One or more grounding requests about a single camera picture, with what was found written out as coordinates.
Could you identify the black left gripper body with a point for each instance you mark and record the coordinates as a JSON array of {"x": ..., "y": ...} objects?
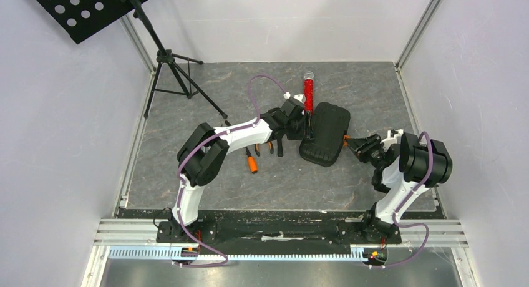
[{"x": 296, "y": 131}]

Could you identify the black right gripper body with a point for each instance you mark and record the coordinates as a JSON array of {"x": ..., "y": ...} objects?
[{"x": 364, "y": 145}]

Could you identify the black plastic tool case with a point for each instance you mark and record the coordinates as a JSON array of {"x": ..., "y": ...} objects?
[{"x": 330, "y": 124}]

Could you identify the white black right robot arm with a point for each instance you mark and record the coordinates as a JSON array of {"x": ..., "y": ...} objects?
[{"x": 405, "y": 166}]

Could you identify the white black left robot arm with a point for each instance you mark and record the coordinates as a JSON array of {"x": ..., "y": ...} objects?
[{"x": 203, "y": 154}]

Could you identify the steel claw hammer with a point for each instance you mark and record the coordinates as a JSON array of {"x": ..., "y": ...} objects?
[{"x": 279, "y": 140}]

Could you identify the orange handle pliers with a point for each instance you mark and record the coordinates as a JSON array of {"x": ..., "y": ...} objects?
[{"x": 258, "y": 147}]

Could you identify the large orange handle screwdriver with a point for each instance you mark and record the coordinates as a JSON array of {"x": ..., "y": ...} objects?
[{"x": 251, "y": 162}]

